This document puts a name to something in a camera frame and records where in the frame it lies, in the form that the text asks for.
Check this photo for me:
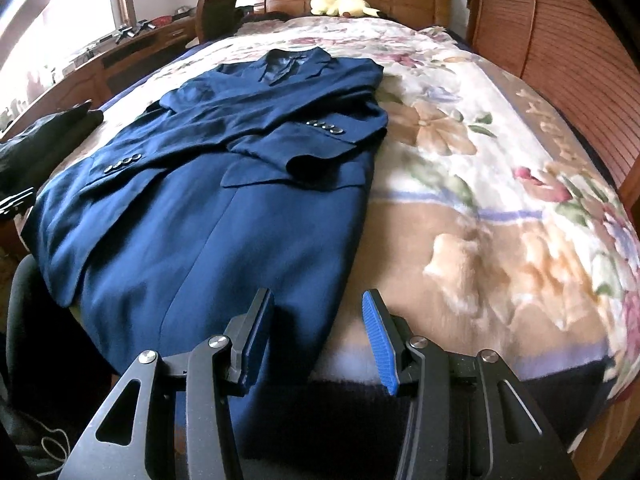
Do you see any yellow plush toy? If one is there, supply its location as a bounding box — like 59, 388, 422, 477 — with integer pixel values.
309, 0, 381, 18

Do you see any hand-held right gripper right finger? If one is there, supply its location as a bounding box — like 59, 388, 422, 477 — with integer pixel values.
361, 288, 581, 480

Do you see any wooden chair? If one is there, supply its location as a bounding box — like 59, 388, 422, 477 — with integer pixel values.
196, 0, 241, 41

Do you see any floral plush blanket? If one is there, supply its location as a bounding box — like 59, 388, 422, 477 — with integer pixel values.
100, 12, 640, 401

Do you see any wooden slatted wardrobe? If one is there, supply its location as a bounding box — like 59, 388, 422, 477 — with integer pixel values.
467, 0, 640, 196

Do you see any long wooden desk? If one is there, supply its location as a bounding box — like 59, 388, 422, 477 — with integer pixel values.
0, 20, 201, 136

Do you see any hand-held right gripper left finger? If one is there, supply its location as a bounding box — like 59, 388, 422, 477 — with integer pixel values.
62, 287, 276, 480

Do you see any pile of black clothes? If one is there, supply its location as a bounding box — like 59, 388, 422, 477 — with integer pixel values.
0, 100, 105, 196

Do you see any wood-framed window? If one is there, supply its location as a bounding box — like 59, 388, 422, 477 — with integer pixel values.
0, 0, 136, 86

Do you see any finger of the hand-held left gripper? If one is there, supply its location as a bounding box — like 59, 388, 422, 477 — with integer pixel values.
0, 187, 37, 221

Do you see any black device on desk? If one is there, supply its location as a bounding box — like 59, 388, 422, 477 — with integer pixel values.
116, 20, 153, 41

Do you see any navy blue suit jacket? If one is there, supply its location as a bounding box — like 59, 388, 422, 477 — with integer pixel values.
27, 46, 391, 461

